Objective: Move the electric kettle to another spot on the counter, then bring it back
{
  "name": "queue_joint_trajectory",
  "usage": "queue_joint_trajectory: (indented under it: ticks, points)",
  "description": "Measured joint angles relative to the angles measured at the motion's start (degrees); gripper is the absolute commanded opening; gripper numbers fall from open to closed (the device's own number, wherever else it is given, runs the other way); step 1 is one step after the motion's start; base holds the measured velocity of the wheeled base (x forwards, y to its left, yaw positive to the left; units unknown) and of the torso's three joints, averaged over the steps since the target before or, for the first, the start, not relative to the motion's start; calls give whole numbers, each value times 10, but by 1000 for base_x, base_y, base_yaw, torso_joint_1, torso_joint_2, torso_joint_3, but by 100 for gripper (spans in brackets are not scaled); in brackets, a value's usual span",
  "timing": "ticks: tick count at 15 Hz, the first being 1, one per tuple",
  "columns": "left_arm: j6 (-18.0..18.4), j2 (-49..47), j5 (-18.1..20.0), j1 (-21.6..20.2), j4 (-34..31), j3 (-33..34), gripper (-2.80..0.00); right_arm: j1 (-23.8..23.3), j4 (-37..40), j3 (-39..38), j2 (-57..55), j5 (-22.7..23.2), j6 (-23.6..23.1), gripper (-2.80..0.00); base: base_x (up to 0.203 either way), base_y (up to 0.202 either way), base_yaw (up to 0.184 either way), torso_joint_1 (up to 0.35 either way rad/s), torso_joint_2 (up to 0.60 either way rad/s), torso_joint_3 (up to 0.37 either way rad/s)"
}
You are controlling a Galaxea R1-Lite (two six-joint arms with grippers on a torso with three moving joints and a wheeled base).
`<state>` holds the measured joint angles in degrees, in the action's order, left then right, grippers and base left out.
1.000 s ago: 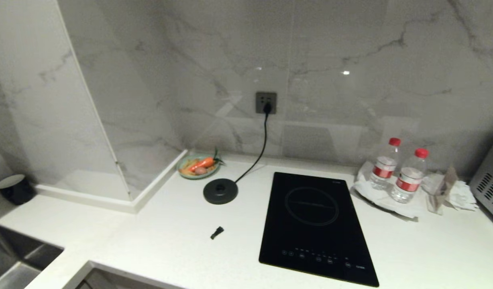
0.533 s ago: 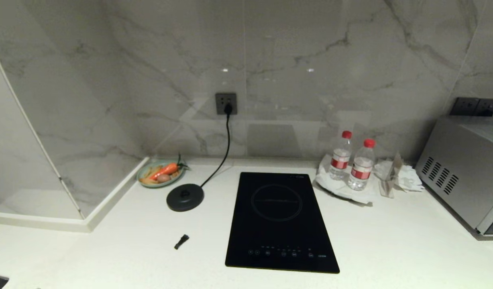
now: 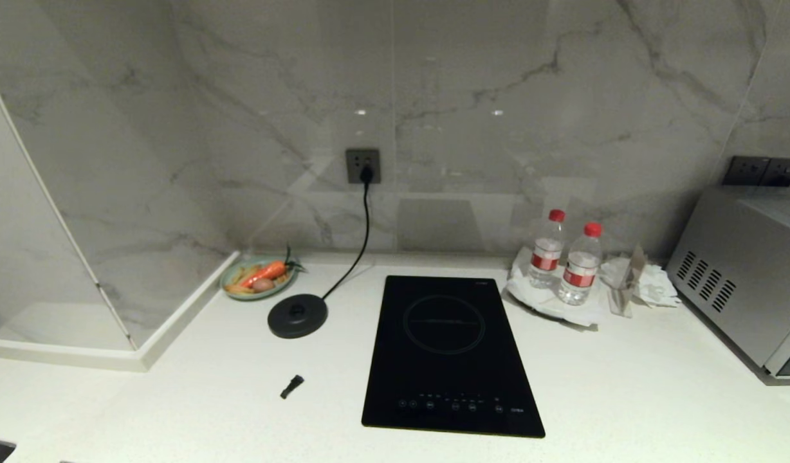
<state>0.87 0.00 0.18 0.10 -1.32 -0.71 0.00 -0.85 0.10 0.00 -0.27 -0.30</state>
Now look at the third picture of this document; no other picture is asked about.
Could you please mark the black kettle power base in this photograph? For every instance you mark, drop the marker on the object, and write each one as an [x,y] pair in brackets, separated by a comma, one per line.
[297,316]

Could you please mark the toy carrot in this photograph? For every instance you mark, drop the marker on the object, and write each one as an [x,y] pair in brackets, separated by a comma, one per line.
[266,272]

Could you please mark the black induction cooktop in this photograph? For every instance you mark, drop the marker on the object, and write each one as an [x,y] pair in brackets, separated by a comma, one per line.
[450,360]

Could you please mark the toy egg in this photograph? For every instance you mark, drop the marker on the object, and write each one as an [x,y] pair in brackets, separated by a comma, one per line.
[262,285]

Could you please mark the red-capped water bottle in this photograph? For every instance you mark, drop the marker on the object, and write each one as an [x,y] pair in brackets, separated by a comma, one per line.
[546,254]
[580,270]

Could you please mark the green plate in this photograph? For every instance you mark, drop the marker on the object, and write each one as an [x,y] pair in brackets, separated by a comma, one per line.
[235,278]

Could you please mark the toy french fries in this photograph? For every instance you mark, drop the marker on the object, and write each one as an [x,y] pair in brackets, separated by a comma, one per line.
[236,281]

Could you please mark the white tray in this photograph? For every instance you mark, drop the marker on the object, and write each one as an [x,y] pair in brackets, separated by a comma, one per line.
[549,302]

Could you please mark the small black plastic piece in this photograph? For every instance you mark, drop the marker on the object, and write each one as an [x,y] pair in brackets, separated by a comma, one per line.
[291,386]

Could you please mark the crumpled white paper wrapper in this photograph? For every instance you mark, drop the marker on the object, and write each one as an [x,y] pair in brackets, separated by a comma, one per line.
[649,283]

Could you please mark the silver microwave oven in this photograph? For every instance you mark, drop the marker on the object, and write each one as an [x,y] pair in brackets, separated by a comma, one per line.
[742,270]

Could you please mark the grey double wall socket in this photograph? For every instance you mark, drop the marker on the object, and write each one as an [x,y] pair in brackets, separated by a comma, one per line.
[762,172]

